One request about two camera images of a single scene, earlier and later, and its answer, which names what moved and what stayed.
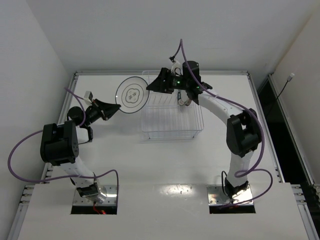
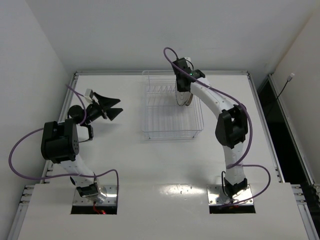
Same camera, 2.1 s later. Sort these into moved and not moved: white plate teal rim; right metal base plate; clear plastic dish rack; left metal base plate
Moved: white plate teal rim
Not moved: left metal base plate; right metal base plate; clear plastic dish rack
